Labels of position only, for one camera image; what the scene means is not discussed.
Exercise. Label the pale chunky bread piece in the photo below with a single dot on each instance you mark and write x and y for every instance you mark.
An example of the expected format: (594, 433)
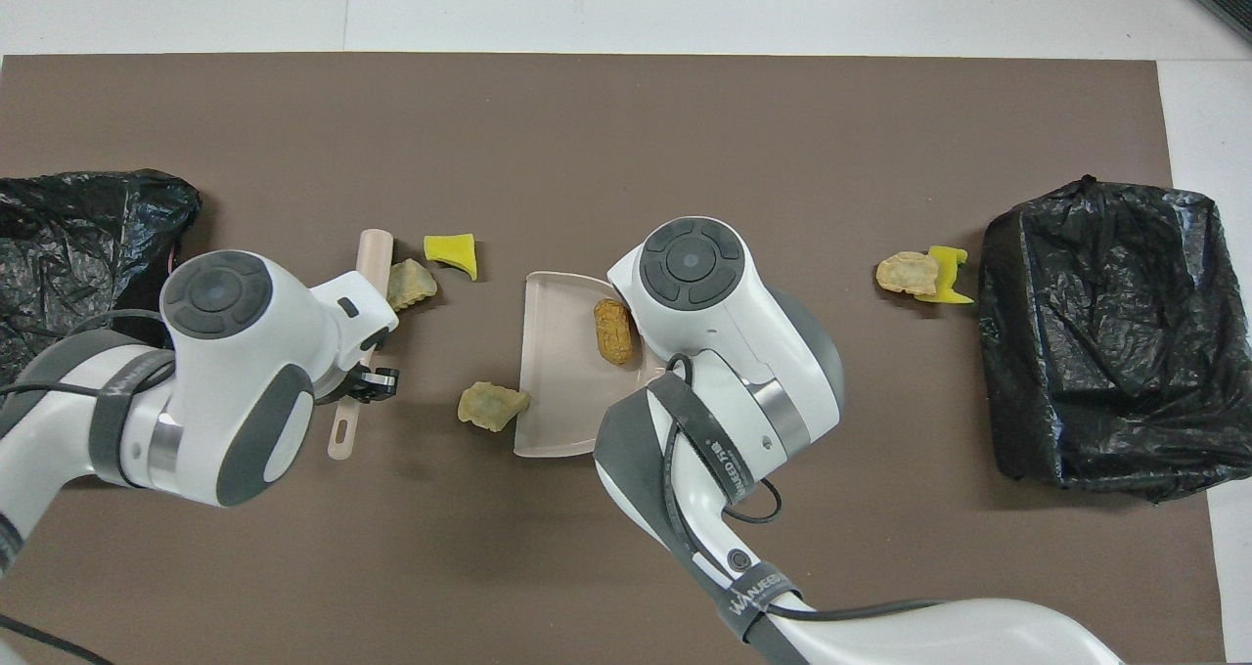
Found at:
(411, 284)

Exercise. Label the pale scalloped bread piece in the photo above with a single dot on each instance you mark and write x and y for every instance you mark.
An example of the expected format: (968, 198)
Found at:
(492, 406)

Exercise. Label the beige hand brush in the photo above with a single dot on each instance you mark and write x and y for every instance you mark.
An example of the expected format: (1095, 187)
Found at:
(375, 249)

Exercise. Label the yellow sponge wedge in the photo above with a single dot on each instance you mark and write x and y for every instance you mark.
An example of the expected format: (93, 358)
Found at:
(452, 250)

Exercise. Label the beige plastic dustpan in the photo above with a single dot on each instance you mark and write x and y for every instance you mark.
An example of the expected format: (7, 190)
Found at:
(558, 391)

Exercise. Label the orange brown bread roll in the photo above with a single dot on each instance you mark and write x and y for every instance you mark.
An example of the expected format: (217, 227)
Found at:
(614, 332)

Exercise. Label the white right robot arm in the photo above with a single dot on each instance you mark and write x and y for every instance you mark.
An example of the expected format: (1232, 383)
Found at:
(743, 352)

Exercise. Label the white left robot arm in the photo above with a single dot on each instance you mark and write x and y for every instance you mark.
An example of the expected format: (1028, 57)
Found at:
(245, 352)

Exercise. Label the black bag lined bin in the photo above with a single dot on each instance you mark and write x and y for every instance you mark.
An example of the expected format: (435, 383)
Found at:
(78, 235)
(1105, 352)

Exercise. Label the brown table mat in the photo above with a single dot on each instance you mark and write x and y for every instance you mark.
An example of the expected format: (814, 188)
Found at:
(391, 117)

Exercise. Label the round pale bread piece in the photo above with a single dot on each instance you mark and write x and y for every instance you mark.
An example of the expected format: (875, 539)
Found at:
(905, 274)

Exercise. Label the curled yellow sponge piece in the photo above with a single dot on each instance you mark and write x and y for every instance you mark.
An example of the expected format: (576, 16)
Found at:
(951, 259)

